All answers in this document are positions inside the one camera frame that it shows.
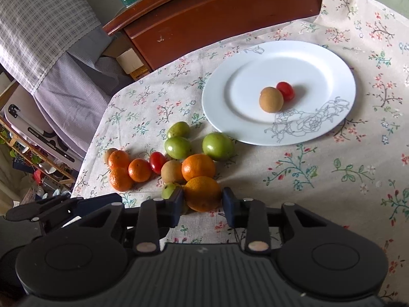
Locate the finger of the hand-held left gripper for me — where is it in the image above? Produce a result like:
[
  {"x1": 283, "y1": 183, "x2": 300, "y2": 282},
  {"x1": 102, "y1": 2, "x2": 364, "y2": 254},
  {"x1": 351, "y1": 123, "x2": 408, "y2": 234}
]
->
[{"x1": 6, "y1": 195, "x2": 107, "y2": 222}]

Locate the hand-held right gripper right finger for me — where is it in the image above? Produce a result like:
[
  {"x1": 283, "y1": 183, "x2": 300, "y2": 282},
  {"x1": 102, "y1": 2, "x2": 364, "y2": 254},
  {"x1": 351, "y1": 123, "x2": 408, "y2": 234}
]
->
[{"x1": 223, "y1": 187, "x2": 330, "y2": 253}]

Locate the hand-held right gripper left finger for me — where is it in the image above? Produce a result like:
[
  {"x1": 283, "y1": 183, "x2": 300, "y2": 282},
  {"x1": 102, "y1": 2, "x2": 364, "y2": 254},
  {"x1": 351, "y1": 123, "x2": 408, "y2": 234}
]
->
[{"x1": 77, "y1": 186, "x2": 185, "y2": 254}]

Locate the green jujube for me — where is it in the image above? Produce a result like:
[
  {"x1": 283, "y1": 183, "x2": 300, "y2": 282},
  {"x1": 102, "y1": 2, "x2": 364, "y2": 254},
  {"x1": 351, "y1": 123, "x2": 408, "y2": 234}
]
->
[
  {"x1": 164, "y1": 136, "x2": 193, "y2": 160},
  {"x1": 202, "y1": 132, "x2": 235, "y2": 161},
  {"x1": 161, "y1": 182, "x2": 183, "y2": 200},
  {"x1": 167, "y1": 122, "x2": 191, "y2": 139}
]

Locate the large orange mandarin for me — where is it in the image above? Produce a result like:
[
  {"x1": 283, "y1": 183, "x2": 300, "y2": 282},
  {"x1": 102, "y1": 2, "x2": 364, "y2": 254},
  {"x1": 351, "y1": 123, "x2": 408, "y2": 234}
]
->
[
  {"x1": 183, "y1": 176, "x2": 222, "y2": 212},
  {"x1": 181, "y1": 154, "x2": 216, "y2": 182}
]

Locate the red cherry tomato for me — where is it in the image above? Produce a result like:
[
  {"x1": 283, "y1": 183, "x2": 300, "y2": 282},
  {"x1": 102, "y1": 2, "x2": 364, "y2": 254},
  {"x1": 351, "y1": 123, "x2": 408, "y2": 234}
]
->
[
  {"x1": 150, "y1": 151, "x2": 167, "y2": 174},
  {"x1": 276, "y1": 82, "x2": 295, "y2": 101}
]

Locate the small orange mandarin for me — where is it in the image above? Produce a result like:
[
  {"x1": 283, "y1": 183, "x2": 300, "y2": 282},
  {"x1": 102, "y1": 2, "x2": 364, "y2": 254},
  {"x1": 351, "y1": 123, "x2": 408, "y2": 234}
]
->
[
  {"x1": 108, "y1": 150, "x2": 130, "y2": 169},
  {"x1": 109, "y1": 167, "x2": 134, "y2": 192},
  {"x1": 128, "y1": 159, "x2": 152, "y2": 183}
]

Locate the white floral plate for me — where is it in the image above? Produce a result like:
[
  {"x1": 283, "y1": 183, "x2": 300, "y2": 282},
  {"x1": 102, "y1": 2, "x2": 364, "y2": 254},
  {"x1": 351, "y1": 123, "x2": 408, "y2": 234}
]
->
[{"x1": 201, "y1": 40, "x2": 356, "y2": 146}]

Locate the wooden rack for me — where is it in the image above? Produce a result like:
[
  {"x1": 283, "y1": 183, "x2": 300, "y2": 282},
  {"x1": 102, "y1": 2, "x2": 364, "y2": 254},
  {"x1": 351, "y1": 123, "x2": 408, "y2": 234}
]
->
[{"x1": 0, "y1": 115, "x2": 77, "y2": 195}]

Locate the white hard case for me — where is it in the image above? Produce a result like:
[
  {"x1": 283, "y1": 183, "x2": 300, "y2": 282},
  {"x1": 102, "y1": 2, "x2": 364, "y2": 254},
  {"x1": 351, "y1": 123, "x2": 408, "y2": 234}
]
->
[{"x1": 0, "y1": 83, "x2": 84, "y2": 171}]

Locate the floral tablecloth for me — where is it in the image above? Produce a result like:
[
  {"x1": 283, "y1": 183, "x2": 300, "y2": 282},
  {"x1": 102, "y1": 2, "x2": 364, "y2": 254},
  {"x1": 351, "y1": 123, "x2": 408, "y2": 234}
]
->
[{"x1": 70, "y1": 0, "x2": 409, "y2": 301}]

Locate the lilac gingham bed skirt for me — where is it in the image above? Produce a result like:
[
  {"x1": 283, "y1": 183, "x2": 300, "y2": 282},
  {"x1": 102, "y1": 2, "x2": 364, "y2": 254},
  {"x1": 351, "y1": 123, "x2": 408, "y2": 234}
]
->
[{"x1": 32, "y1": 26, "x2": 131, "y2": 162}]

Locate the cardboard box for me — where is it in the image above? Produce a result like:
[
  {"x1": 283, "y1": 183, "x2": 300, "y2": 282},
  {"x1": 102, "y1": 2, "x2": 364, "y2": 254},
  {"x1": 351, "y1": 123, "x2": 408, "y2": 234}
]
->
[{"x1": 101, "y1": 37, "x2": 152, "y2": 81}]

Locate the checkered bed cover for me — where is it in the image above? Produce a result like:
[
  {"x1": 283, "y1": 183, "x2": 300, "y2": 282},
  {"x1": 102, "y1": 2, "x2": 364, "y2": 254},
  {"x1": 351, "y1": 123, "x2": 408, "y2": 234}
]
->
[{"x1": 0, "y1": 0, "x2": 103, "y2": 96}]

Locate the brown wooden cabinet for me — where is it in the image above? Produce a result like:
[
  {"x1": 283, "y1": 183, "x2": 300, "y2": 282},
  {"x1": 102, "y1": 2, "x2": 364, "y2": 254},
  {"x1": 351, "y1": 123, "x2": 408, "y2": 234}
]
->
[{"x1": 102, "y1": 0, "x2": 326, "y2": 71}]

